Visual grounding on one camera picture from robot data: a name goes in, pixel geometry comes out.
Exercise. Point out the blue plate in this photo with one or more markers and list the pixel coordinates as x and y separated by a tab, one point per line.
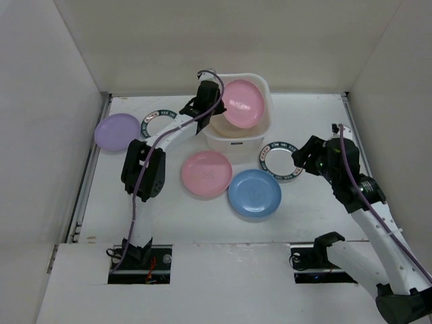
254	194

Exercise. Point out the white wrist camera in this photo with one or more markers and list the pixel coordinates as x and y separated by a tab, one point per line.
206	76
338	129

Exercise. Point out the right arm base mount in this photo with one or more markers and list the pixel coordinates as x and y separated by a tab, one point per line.
308	269

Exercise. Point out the cream plate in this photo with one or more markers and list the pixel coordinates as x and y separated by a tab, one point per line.
228	130

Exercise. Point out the purple plate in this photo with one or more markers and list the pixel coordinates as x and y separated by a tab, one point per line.
115	132

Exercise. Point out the white plastic bin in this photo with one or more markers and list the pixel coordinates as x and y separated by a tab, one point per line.
247	145

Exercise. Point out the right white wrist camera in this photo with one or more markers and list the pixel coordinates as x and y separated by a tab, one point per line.
338	129

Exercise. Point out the pink plate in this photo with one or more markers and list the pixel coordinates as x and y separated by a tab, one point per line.
244	104
206	173

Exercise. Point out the green-rimmed white plate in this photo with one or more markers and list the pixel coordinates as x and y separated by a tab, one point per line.
156	121
276	159

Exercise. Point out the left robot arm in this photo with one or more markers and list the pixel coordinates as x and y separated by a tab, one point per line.
143	173

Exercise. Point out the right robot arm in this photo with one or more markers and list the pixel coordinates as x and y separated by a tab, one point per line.
399	285

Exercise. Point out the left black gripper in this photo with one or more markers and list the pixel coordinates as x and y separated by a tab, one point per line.
221	109

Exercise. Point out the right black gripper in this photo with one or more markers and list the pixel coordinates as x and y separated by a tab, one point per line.
311	156

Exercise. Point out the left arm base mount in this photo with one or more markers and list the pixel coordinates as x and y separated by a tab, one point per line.
150	265

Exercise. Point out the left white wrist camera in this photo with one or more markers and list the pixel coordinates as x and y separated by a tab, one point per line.
206	76

